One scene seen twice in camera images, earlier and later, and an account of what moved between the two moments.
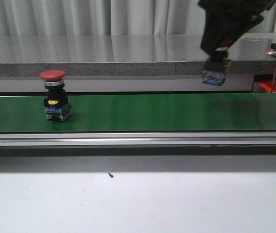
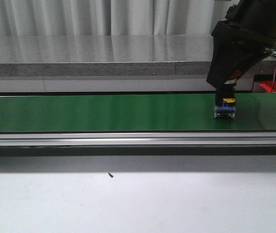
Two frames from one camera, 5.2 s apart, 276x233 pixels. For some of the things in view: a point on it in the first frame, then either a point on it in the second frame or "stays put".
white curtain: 100,17 stays put
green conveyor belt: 223,111 stays put
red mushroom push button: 57,106 → 225,104
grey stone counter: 124,63 stays put
